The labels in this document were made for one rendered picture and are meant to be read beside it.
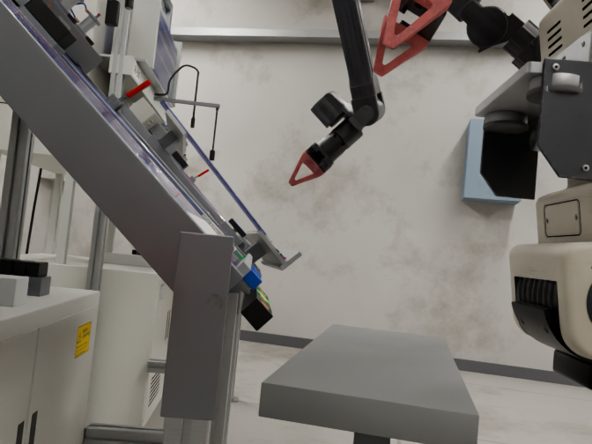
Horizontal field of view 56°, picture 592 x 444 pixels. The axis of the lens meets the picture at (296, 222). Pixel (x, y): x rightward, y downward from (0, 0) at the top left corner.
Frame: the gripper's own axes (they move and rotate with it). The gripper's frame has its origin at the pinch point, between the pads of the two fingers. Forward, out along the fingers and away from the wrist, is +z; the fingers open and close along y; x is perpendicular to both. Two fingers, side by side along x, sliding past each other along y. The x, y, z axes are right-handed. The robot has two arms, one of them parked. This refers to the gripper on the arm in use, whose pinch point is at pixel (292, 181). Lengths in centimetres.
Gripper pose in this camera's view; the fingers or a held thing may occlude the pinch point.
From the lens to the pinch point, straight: 128.2
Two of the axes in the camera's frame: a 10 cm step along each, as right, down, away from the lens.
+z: -7.4, 6.7, -0.7
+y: 0.7, -0.3, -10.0
